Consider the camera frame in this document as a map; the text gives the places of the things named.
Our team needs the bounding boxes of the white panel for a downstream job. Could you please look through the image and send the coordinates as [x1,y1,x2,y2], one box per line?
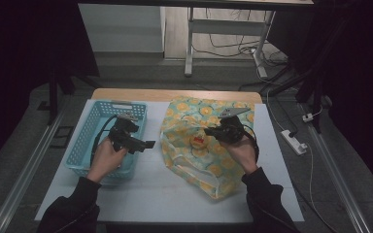
[78,3,166,53]

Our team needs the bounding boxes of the black stand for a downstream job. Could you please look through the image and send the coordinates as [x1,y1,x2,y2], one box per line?
[47,62,101,126]
[258,0,354,134]

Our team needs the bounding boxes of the black floor cables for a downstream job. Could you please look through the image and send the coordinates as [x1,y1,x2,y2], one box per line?
[192,9,289,67]

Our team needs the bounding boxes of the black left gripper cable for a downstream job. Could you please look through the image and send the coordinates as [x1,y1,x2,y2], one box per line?
[89,115,119,166]

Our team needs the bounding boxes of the desk with white legs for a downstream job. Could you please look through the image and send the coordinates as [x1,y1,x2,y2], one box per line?
[77,0,315,79]

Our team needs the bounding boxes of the black power cable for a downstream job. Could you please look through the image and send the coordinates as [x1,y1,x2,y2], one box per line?
[270,91,299,139]

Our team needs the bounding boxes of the floral cloth tote bag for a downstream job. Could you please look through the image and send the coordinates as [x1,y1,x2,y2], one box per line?
[159,95,256,200]

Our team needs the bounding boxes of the dark curtain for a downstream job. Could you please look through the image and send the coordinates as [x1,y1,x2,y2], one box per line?
[314,0,373,198]

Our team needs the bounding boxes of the person's right hand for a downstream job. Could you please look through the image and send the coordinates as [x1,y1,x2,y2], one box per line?
[222,137,259,176]

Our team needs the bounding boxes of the blue plastic basket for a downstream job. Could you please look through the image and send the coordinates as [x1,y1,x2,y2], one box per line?
[64,100,149,181]

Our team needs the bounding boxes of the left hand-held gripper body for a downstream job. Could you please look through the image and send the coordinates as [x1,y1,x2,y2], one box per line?
[108,111,147,154]

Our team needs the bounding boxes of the person's left hand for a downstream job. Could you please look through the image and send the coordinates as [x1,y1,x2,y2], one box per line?
[86,137,129,184]

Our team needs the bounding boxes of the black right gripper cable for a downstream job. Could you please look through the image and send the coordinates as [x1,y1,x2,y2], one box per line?
[242,124,260,163]

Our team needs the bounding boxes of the white power strip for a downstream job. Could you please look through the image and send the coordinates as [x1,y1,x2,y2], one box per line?
[280,129,309,155]

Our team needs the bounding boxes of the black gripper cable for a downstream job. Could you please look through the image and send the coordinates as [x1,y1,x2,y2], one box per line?
[242,124,260,163]
[89,115,119,166]

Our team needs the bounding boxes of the white table mat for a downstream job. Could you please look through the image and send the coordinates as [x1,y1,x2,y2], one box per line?
[34,99,305,224]

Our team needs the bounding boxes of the aluminium rail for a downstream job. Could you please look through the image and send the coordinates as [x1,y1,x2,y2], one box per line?
[0,103,69,233]
[299,103,372,233]

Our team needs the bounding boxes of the thin white power cable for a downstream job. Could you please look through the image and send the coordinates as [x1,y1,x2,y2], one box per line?
[305,144,338,233]

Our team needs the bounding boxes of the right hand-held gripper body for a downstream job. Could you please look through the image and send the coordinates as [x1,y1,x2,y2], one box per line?
[218,108,252,145]

